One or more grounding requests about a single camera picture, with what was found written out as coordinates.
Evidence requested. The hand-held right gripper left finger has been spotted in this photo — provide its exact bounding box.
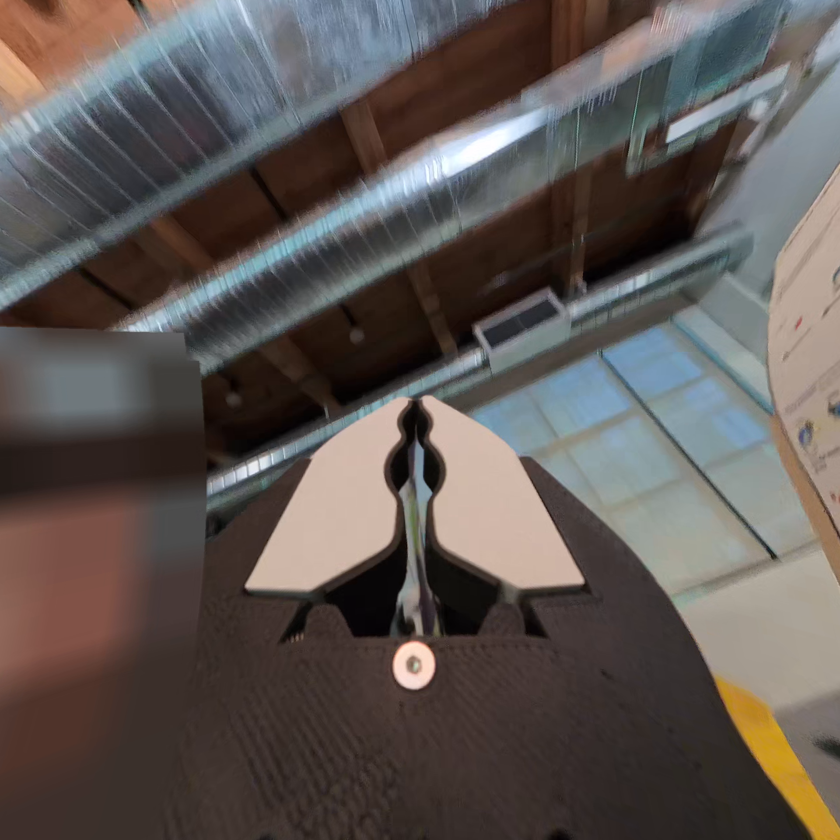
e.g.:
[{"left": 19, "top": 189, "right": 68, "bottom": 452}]
[{"left": 243, "top": 395, "right": 415, "bottom": 601}]

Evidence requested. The patterned origami paper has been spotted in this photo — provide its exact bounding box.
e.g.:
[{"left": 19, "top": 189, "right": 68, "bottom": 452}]
[{"left": 392, "top": 441, "right": 439, "bottom": 636}]

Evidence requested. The wooden instruction board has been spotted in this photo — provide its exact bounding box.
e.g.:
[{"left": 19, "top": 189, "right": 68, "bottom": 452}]
[{"left": 766, "top": 190, "right": 840, "bottom": 585}]

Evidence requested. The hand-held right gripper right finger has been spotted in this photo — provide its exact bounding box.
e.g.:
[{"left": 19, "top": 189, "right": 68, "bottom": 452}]
[{"left": 418, "top": 394, "right": 587, "bottom": 601}]

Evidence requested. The white air vent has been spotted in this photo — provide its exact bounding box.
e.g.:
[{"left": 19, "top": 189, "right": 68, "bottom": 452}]
[{"left": 472, "top": 287, "right": 572, "bottom": 375}]

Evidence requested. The silver air duct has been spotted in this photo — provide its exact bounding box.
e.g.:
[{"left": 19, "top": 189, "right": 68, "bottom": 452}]
[
  {"left": 115, "top": 59, "right": 788, "bottom": 336},
  {"left": 206, "top": 223, "right": 754, "bottom": 506},
  {"left": 0, "top": 0, "right": 788, "bottom": 309}
]

